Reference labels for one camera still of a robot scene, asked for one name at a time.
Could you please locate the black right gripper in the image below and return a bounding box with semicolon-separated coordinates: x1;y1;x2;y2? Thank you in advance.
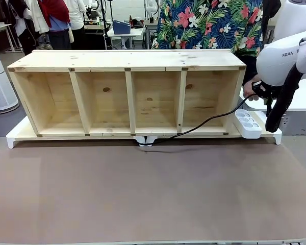
251;80;274;100

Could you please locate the black power cable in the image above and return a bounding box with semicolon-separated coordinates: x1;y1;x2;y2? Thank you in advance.
137;93;258;154

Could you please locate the person's left forearm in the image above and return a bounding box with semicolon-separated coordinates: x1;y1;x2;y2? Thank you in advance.
241;55;261;83

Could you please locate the person's left hand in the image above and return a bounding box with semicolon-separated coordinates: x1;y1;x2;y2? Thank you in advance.
243;80;260;102

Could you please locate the white power strip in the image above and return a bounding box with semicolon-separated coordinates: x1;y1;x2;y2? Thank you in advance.
234;109;267;140

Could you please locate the white side table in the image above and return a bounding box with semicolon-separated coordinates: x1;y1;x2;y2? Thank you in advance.
239;76;306;112

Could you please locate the person in floral shirt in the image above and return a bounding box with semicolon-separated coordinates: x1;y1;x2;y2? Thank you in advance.
150;0;282;82

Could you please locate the light wooden four-compartment shelf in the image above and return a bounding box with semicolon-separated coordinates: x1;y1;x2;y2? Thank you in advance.
7;48;247;137

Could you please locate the white background table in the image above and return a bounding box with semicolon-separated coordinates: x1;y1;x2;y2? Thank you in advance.
107;26;146;50

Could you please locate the blue box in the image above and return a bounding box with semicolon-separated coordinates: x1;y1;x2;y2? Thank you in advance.
113;19;132;35

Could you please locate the bystander in white shirt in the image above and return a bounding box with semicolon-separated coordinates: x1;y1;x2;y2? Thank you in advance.
65;0;87;51

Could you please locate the bystander in red vest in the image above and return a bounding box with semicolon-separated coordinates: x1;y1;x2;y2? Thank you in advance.
38;0;72;51

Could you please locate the white riser stand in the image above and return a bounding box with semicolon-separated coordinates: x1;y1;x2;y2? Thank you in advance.
6;116;283;149

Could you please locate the black fabric cable sleeve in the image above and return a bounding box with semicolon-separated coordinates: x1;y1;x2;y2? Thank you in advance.
266;63;301;133

